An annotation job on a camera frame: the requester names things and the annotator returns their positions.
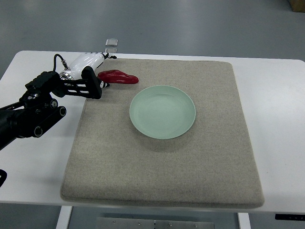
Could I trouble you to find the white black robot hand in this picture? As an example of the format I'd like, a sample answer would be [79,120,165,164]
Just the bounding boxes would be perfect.
[59,52,117,88]

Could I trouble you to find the red pepper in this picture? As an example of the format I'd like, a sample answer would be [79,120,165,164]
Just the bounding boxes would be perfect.
[98,70,139,84]

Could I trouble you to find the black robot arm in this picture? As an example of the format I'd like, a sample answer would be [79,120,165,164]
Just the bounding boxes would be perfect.
[0,52,110,149]

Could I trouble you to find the lower floor socket plate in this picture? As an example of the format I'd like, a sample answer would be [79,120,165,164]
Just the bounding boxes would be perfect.
[105,48,117,53]

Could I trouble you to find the light green plate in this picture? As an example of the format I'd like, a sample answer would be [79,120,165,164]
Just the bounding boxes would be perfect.
[129,85,196,140]

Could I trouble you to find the beige felt mat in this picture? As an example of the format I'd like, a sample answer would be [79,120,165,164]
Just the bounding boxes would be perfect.
[61,59,264,208]

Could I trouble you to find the left white table leg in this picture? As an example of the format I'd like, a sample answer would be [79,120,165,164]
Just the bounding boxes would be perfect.
[56,206,72,229]

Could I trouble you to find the white table leg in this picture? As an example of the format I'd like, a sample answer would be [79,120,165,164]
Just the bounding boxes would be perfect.
[56,206,72,229]
[237,213,251,229]

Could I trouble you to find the right white table leg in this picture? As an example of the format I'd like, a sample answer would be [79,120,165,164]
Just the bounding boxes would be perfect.
[237,213,251,229]

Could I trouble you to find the cardboard box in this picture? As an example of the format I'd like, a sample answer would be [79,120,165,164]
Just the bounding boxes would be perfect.
[289,0,305,12]

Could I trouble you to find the black table control panel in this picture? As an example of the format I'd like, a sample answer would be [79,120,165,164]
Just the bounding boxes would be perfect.
[274,214,305,221]

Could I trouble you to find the black sleeved cable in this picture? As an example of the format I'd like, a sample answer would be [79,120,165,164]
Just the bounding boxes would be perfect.
[0,169,8,188]

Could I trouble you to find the metal table base plate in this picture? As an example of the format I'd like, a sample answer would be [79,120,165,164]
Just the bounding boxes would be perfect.
[95,217,215,229]

